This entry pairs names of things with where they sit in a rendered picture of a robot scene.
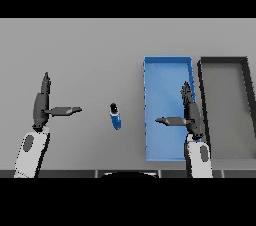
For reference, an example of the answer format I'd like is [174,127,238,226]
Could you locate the dark grey bin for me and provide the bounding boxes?
[197,56,256,161]

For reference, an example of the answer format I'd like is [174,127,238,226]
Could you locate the blue pipe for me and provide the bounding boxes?
[108,102,123,131]

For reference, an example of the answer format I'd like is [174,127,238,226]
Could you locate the blue bin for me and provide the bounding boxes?
[143,56,201,163]

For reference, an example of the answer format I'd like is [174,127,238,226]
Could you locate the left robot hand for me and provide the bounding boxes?
[32,71,83,133]

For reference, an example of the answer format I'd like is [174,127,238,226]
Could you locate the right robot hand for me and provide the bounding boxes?
[154,81,205,139]

